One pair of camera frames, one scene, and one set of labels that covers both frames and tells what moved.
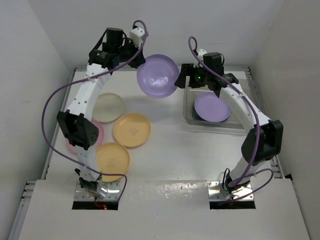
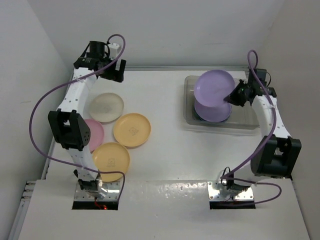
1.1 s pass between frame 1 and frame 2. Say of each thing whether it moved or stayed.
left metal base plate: stayed
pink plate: stayed
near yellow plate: stayed
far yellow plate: stayed
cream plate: stayed
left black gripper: moved
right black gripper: moved
